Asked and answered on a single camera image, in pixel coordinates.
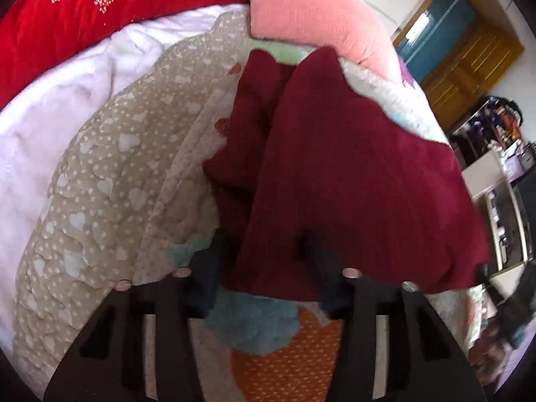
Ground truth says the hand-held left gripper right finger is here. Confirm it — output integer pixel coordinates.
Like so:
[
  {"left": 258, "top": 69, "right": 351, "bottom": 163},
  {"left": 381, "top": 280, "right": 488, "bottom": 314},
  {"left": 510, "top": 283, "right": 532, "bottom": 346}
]
[{"left": 299, "top": 234, "right": 486, "bottom": 402}]

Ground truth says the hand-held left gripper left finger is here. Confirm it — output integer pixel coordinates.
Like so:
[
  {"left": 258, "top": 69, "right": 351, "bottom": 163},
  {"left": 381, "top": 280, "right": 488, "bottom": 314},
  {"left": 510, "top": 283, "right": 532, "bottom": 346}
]
[{"left": 43, "top": 230, "right": 227, "bottom": 402}]

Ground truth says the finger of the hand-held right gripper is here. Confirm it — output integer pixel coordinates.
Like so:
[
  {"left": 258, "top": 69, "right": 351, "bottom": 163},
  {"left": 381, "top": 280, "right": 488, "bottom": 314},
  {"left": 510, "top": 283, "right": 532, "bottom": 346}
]
[{"left": 474, "top": 265, "right": 497, "bottom": 302}]

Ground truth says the maroon garment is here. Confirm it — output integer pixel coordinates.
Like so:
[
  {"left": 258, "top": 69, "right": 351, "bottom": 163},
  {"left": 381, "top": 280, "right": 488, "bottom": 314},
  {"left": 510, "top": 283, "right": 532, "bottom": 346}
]
[{"left": 203, "top": 47, "right": 491, "bottom": 302}]

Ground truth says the white shelf unit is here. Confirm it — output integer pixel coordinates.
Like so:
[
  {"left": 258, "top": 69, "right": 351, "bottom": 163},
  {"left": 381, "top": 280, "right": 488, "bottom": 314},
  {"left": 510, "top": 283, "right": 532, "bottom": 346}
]
[{"left": 461, "top": 146, "right": 532, "bottom": 277}]

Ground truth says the beige heart-print patchwork quilt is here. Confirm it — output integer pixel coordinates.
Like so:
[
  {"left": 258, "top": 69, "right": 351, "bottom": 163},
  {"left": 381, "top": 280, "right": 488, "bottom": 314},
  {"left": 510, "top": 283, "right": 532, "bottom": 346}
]
[{"left": 10, "top": 8, "right": 499, "bottom": 402}]

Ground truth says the cluttered metal rack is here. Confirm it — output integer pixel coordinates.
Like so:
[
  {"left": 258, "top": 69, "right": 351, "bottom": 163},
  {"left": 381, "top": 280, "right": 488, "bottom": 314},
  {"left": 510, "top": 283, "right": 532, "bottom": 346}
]
[{"left": 450, "top": 96, "right": 536, "bottom": 164}]

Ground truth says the wooden cabinet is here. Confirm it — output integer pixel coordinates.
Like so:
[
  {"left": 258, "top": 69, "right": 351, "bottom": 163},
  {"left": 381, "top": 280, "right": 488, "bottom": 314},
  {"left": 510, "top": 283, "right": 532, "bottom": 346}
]
[{"left": 419, "top": 21, "right": 524, "bottom": 130}]

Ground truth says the white fleece blanket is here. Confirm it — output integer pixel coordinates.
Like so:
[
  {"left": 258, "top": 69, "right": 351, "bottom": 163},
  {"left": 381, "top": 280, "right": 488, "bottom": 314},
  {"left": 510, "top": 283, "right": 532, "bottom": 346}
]
[{"left": 0, "top": 4, "right": 252, "bottom": 344}]

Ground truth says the teal door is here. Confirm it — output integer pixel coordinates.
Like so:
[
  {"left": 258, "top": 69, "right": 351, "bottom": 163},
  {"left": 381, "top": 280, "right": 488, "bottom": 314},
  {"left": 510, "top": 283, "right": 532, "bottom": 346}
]
[{"left": 394, "top": 0, "right": 478, "bottom": 82}]

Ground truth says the pink pillow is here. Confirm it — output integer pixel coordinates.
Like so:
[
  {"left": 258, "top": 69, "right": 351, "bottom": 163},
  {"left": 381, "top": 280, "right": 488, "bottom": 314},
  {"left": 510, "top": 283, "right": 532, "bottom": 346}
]
[{"left": 249, "top": 0, "right": 405, "bottom": 82}]

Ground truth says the red floral quilt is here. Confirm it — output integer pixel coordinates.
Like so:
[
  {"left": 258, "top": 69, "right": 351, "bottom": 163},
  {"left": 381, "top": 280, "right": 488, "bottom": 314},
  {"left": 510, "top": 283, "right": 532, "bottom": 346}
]
[{"left": 0, "top": 0, "right": 252, "bottom": 110}]

